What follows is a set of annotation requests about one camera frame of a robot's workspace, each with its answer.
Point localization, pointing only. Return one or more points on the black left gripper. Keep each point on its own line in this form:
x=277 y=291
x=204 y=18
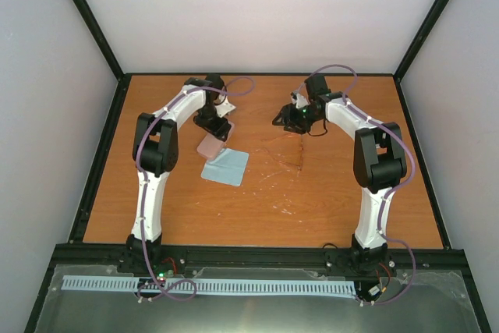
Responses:
x=217 y=129

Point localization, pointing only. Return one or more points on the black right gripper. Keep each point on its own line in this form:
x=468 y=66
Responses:
x=287 y=111

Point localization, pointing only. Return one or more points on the pink glasses case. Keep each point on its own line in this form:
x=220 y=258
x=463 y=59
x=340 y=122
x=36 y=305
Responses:
x=210 y=147

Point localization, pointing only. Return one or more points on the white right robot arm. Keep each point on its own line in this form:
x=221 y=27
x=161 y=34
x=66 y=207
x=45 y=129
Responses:
x=379 y=161

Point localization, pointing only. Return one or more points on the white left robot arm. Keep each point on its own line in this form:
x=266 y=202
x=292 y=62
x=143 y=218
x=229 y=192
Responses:
x=156 y=152

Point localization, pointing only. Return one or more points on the light blue cleaning cloth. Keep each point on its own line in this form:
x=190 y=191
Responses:
x=227 y=168

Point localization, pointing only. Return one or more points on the clear acrylic cover sheet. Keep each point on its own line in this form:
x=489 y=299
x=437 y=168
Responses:
x=429 y=301

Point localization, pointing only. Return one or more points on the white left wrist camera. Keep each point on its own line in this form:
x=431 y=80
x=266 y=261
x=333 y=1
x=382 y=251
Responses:
x=224 y=108

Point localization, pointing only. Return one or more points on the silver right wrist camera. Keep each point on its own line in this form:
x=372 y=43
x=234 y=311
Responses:
x=297 y=97

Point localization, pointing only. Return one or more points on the thin brown frame glasses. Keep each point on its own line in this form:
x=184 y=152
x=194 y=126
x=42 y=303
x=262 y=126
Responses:
x=286 y=150

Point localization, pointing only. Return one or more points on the light blue cable duct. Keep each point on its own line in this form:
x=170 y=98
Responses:
x=212 y=287

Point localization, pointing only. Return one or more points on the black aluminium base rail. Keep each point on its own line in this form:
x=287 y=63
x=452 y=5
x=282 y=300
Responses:
x=186 y=259

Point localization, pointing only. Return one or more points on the black frame post left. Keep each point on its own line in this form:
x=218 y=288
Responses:
x=100 y=39

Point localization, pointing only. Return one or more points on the black frame post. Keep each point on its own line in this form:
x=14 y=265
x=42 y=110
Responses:
x=100 y=39
x=424 y=31

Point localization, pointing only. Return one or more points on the black frame post right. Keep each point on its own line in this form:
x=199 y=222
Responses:
x=424 y=31

